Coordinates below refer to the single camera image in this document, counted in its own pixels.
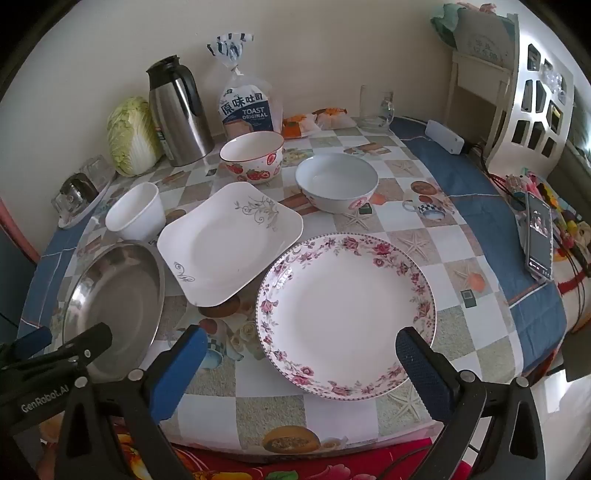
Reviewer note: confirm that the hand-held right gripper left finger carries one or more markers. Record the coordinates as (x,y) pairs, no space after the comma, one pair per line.
(180,369)

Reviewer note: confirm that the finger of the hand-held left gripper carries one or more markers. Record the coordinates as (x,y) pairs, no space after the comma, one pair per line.
(32,341)
(87,344)

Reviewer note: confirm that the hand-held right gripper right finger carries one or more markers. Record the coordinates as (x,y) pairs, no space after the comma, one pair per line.
(420,369)

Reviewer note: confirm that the stainless steel plate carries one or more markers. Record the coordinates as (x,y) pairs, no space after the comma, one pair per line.
(115,286)

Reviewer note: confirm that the round floral plate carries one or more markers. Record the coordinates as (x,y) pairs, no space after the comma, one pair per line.
(341,314)

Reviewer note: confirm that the square white plate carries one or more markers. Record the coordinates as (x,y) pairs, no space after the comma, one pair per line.
(221,244)

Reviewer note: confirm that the small white bowl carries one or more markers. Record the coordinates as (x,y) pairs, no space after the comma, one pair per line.
(134,212)

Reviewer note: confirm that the white bowl with red mark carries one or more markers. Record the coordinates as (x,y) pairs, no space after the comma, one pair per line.
(337,177)

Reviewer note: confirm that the strawberry print bowl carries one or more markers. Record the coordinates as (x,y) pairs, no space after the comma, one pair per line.
(251,159)

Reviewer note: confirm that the clear glass tumbler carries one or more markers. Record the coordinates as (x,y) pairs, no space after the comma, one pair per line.
(99,168)

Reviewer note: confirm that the smartphone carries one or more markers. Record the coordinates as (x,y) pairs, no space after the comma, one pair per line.
(538,235)

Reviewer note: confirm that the napa cabbage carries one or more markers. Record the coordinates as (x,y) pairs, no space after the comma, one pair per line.
(131,134)

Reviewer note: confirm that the white power adapter box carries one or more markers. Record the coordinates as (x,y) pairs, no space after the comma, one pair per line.
(444,136)

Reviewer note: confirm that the stainless steel thermos jug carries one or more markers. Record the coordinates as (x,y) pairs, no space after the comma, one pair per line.
(180,120)

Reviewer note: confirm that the clear glass mug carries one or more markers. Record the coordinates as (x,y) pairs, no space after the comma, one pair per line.
(388,110)

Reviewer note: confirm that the tall clear glass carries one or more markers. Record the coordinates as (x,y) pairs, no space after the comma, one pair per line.
(369,110)

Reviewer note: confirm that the bagged toast bread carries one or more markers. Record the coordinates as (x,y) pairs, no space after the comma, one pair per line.
(244,110)

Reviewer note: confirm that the white cutout panel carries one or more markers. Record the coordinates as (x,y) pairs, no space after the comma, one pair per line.
(510,110)

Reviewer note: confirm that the pale cushion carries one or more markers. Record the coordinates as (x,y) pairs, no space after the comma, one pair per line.
(480,37)

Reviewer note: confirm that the beige chair frame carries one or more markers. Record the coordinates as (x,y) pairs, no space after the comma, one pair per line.
(455,92)

